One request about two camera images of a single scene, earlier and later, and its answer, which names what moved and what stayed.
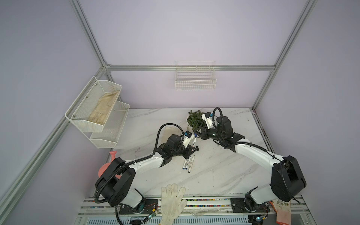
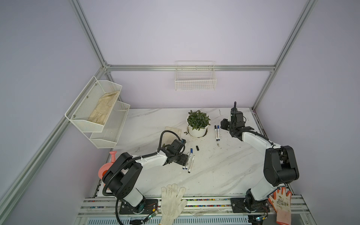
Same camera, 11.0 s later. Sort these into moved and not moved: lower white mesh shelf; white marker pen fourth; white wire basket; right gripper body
Moved: right gripper body
Not moved: lower white mesh shelf; white wire basket; white marker pen fourth
